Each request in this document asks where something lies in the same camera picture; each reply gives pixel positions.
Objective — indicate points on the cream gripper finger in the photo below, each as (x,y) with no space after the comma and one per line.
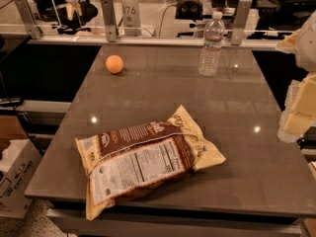
(300,109)
(288,44)

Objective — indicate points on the clear plastic water bottle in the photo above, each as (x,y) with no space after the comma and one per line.
(212,43)

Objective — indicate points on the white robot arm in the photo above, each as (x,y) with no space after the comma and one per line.
(305,55)

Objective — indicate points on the white numbered sign 376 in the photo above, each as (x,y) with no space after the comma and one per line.
(131,17)

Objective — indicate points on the orange fruit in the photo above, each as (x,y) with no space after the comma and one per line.
(114,64)

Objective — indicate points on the yellow brown snack bag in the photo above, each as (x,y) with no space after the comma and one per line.
(130,162)

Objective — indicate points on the black office chair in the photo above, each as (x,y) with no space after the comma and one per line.
(70,16)

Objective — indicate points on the white cardboard box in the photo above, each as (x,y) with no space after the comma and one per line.
(17,166)

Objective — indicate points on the right metal bracket post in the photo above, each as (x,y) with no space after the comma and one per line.
(240,20)

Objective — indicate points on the metal bracket post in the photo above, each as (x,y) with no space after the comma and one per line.
(28,19)
(240,20)
(110,22)

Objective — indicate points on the black camera device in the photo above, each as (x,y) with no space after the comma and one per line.
(189,10)

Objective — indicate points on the middle metal bracket post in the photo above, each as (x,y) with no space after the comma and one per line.
(110,22)

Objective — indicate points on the left metal bracket post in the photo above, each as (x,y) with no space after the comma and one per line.
(28,19)

